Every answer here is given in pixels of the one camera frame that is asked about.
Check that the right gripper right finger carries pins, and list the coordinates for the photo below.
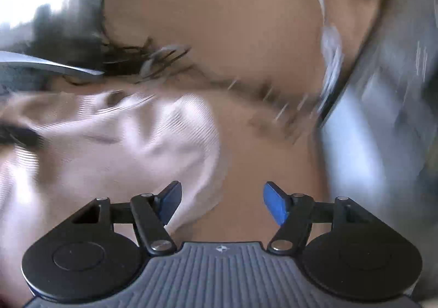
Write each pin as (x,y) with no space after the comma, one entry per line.
(293,215)

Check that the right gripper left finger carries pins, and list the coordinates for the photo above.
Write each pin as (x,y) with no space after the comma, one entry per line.
(151,213)

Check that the beige striped knit garment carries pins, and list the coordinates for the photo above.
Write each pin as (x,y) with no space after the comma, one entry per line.
(111,144)

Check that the glass panel computer case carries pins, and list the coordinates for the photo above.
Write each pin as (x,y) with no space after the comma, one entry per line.
(380,136)

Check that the black computer monitor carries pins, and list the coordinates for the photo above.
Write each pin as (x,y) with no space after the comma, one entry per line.
(63,36)

